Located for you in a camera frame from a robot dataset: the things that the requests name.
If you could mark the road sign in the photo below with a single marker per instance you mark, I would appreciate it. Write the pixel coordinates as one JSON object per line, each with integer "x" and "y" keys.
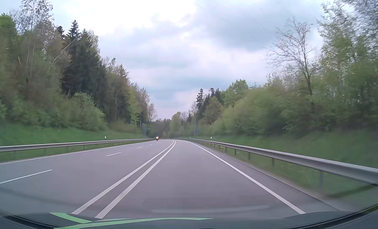
{"x": 195, "y": 129}
{"x": 143, "y": 128}

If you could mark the grey asphalt road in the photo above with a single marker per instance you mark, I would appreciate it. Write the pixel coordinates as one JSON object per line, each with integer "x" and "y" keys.
{"x": 189, "y": 178}

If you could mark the road markings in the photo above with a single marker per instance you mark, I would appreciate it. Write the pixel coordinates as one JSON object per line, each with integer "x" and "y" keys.
{"x": 131, "y": 186}

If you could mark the car's own bonnet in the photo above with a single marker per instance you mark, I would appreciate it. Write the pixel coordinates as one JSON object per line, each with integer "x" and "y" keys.
{"x": 189, "y": 223}

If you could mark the wood of trees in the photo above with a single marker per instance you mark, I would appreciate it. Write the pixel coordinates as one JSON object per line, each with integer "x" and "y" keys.
{"x": 49, "y": 79}
{"x": 303, "y": 105}

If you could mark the grass bank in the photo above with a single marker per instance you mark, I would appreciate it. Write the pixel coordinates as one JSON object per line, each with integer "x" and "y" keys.
{"x": 335, "y": 151}
{"x": 33, "y": 135}

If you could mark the metal guard rail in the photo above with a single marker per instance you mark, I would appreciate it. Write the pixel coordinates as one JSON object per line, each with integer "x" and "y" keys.
{"x": 49, "y": 146}
{"x": 303, "y": 161}

